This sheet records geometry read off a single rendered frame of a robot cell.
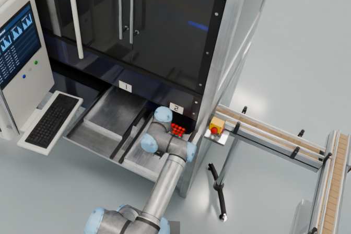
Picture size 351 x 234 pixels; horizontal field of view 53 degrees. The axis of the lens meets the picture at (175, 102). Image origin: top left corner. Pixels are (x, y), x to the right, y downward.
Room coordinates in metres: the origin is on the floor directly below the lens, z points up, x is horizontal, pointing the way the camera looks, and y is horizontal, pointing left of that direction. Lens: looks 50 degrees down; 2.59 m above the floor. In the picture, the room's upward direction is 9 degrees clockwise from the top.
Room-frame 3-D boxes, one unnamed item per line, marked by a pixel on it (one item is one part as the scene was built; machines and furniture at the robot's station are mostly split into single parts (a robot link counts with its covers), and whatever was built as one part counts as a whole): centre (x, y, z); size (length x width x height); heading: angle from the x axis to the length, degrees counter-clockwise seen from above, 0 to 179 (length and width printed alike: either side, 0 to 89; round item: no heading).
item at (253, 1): (1.70, -0.34, 1.51); 0.85 x 0.01 x 0.59; 162
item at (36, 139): (1.22, 0.72, 0.82); 0.40 x 0.14 x 0.02; 169
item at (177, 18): (1.32, 0.06, 1.51); 0.43 x 0.01 x 0.59; 72
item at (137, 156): (1.09, 0.05, 0.90); 0.34 x 0.26 x 0.04; 161
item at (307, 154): (1.28, -0.57, 0.92); 0.69 x 0.15 x 0.16; 72
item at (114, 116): (1.31, 0.34, 0.90); 0.34 x 0.26 x 0.04; 162
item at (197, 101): (1.26, -0.11, 1.40); 0.05 x 0.01 x 0.80; 72
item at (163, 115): (0.90, 0.04, 1.39); 0.09 x 0.08 x 0.11; 164
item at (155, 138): (0.80, 0.05, 1.39); 0.11 x 0.11 x 0.08; 74
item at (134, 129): (1.11, 0.23, 0.91); 0.14 x 0.03 x 0.06; 163
